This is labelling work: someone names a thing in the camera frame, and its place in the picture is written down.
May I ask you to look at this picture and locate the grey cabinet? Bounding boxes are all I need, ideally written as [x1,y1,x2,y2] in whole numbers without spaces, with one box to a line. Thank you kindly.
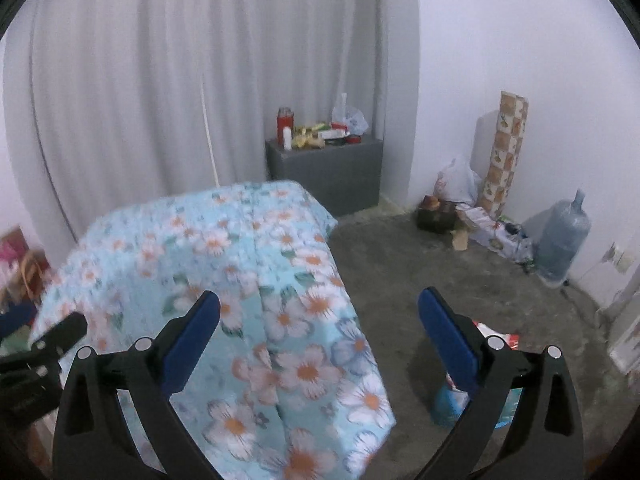
[265,135,386,219]

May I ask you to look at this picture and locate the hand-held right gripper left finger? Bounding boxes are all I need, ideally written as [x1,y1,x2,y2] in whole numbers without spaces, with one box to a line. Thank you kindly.
[52,290,237,480]

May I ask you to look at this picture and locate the yellow snack packets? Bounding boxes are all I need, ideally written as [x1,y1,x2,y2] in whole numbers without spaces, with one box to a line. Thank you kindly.
[292,122,327,151]

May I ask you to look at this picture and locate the floral wrapped package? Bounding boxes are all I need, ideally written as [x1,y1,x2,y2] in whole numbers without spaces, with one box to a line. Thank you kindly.
[460,205,534,262]

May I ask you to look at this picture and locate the blue plastic basin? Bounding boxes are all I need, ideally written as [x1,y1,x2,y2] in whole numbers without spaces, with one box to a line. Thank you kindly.
[432,320,522,432]

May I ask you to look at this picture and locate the white curtain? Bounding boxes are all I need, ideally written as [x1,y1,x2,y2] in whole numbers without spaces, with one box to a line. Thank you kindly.
[4,0,422,242]

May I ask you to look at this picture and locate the translucent white plastic bag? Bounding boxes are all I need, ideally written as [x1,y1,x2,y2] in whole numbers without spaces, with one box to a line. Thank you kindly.
[331,92,370,136]

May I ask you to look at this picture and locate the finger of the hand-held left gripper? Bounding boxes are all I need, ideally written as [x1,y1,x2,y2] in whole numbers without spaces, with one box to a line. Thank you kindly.
[29,311,89,363]
[0,304,40,338]

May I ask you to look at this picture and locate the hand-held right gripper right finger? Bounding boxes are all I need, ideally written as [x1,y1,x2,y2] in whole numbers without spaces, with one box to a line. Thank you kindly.
[417,287,586,480]

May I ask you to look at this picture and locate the white red-print plastic bag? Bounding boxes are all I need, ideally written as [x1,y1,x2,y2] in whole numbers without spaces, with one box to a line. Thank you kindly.
[435,155,484,207]

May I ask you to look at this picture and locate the wall socket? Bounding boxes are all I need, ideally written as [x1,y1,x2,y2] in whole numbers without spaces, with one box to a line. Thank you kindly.
[605,245,632,274]

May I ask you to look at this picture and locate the red gift bag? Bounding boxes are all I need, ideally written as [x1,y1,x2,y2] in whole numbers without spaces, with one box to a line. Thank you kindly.
[15,250,54,307]

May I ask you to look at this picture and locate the checkered paper roll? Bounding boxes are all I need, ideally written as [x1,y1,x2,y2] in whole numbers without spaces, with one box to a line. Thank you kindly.
[477,91,531,219]

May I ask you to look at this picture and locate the beige curtain cord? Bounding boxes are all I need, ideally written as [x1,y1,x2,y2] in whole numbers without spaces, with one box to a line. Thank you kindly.
[199,85,222,189]

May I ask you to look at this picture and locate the large blue water jug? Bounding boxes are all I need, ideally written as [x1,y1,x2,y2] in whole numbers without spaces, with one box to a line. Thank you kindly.
[535,189,593,284]

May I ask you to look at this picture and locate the red thermos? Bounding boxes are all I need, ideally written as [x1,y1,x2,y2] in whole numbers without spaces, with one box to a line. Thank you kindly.
[276,106,294,149]

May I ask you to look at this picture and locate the dark box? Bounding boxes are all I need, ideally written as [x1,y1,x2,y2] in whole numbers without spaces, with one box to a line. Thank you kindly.
[416,195,462,234]

